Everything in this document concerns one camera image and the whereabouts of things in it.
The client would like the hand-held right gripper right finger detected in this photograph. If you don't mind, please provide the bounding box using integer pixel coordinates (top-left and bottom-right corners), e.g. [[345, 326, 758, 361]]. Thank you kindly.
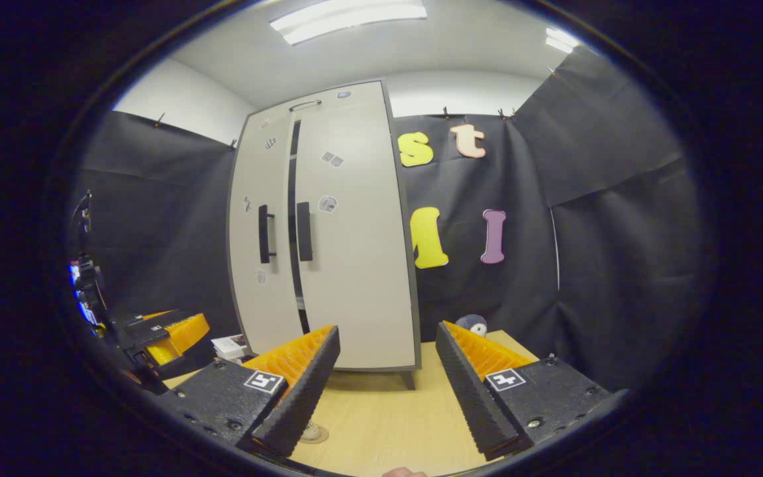
[[434, 321, 627, 462]]

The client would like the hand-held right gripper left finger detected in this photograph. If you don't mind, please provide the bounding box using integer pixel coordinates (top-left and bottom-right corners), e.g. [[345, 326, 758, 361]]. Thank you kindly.
[[156, 325, 342, 458]]

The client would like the white cabinet door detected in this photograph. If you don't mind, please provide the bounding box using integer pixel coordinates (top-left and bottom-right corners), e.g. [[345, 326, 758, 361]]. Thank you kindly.
[[228, 119, 305, 356], [292, 113, 419, 370]]

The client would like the white cabinet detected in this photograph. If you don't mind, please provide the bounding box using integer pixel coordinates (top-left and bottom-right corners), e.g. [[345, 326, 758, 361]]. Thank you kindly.
[[226, 78, 422, 392]]

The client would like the white cabinet drawer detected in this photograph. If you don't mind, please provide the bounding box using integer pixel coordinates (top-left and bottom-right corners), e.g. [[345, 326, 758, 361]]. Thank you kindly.
[[244, 81, 387, 123]]

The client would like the small white box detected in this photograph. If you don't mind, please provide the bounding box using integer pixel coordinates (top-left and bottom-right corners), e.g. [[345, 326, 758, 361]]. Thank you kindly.
[[211, 335, 250, 362]]

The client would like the small plush toy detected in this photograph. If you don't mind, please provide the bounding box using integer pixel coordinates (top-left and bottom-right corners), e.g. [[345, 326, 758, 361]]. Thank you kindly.
[[454, 314, 488, 337]]

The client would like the black backdrop cloth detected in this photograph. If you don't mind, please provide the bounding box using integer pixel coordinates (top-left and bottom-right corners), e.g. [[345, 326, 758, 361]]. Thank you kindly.
[[67, 46, 703, 392]]

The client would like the long ceiling light panel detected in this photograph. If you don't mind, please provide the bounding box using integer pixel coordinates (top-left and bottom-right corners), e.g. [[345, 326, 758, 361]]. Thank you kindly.
[[269, 0, 429, 46]]

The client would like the small ceiling light panel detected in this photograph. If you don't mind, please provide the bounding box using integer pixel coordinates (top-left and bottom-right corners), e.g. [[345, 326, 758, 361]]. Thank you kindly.
[[546, 28, 581, 54]]

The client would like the thin white cord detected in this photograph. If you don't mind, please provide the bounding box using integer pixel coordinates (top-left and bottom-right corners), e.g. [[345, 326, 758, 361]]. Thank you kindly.
[[549, 207, 561, 292]]

